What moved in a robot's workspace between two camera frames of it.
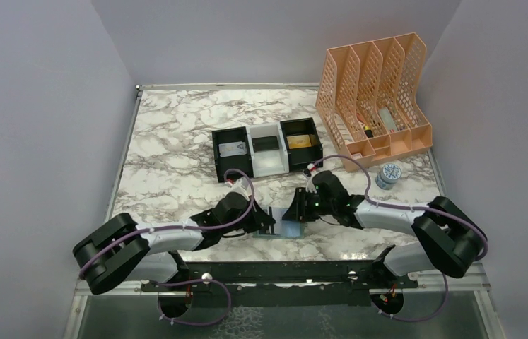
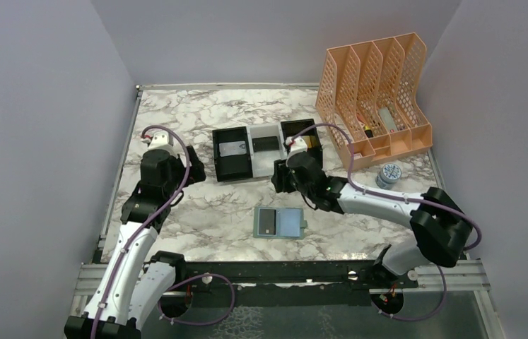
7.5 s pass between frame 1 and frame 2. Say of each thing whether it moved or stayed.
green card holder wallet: stayed
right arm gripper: moved
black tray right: stayed
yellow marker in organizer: stayed
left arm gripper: moved
